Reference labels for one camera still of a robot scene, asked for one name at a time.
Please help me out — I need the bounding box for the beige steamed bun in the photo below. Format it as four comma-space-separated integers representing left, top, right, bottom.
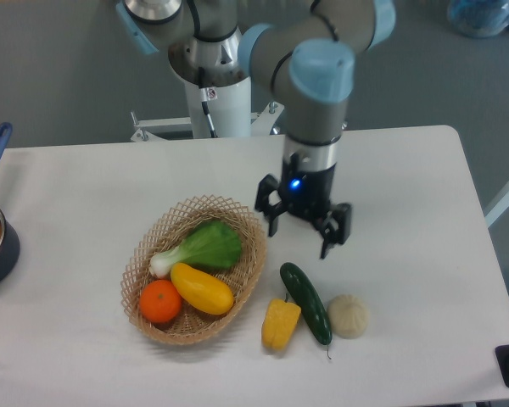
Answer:
327, 294, 370, 339

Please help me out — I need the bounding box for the orange fruit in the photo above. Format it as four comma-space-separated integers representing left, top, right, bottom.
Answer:
139, 280, 182, 324

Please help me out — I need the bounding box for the green bok choy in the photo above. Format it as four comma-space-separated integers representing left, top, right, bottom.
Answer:
148, 220, 242, 278

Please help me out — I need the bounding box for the yellow mango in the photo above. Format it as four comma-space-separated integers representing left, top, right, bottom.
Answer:
171, 263, 235, 315

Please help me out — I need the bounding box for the blue plastic bag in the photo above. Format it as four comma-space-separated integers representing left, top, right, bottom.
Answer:
447, 1, 509, 39

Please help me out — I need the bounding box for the yellow bell pepper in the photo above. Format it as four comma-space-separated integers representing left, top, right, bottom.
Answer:
261, 298, 301, 351

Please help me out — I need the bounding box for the woven wicker basket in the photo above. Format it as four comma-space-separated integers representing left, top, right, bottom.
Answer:
120, 195, 266, 345

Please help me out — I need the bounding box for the black cable on pedestal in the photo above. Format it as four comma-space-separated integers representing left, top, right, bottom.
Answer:
197, 66, 218, 139

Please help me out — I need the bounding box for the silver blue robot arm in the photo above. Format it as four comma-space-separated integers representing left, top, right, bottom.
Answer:
115, 1, 396, 252

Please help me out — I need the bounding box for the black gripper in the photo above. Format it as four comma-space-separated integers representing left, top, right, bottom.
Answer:
254, 153, 352, 259

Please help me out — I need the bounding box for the green cucumber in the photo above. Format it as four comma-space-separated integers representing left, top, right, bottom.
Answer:
279, 262, 333, 358

